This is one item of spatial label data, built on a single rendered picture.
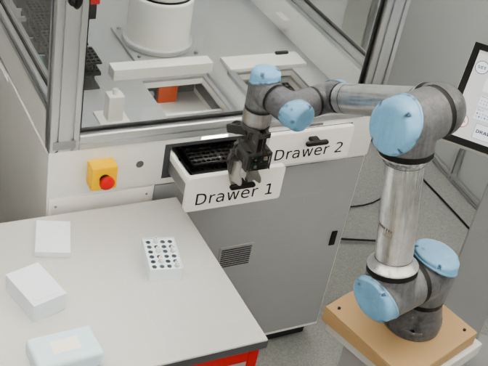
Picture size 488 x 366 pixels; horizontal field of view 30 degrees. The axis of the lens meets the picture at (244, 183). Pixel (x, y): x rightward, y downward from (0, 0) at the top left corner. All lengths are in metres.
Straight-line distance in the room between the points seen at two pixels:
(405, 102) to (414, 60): 2.79
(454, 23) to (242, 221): 1.92
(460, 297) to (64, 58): 1.61
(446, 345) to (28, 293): 1.00
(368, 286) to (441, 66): 2.53
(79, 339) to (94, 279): 0.25
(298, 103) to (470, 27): 2.21
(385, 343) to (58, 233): 0.87
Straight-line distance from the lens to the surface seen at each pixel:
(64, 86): 2.28
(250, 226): 2.81
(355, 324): 2.24
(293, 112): 2.14
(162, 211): 2.52
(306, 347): 3.31
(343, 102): 2.18
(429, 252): 2.15
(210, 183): 2.40
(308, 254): 3.03
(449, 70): 4.40
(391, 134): 1.86
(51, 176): 2.42
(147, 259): 2.30
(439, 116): 1.89
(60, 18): 2.19
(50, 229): 2.39
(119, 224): 2.46
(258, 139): 2.27
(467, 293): 3.15
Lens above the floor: 2.28
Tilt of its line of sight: 35 degrees down
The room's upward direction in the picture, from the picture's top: 11 degrees clockwise
